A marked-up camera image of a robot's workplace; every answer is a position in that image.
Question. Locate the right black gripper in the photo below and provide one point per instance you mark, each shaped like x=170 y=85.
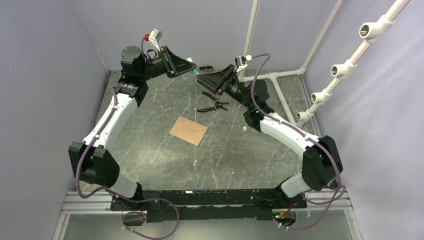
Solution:
x=219 y=81

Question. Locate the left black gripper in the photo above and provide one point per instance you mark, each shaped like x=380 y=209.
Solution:
x=174 y=65

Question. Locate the brown paper envelope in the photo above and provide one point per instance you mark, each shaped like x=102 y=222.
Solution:
x=188 y=130

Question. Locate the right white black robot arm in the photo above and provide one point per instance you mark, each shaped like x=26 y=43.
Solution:
x=321 y=163

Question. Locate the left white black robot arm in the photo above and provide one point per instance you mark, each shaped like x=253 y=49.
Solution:
x=91 y=159

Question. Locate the yellow black screwdriver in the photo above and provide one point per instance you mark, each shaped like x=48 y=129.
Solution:
x=206 y=68

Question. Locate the black pliers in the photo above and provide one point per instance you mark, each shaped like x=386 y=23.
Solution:
x=217 y=104

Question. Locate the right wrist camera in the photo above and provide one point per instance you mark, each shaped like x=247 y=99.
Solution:
x=241 y=63

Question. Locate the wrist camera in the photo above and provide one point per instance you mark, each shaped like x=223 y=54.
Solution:
x=153 y=38
x=241 y=63

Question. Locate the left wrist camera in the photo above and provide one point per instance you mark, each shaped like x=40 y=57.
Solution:
x=153 y=38

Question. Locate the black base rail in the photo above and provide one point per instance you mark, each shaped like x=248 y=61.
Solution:
x=211 y=204

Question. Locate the white PVC pipe frame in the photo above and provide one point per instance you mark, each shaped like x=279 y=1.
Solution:
x=292 y=31

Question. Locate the aluminium frame rail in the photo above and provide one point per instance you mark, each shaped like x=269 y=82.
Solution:
x=91 y=219

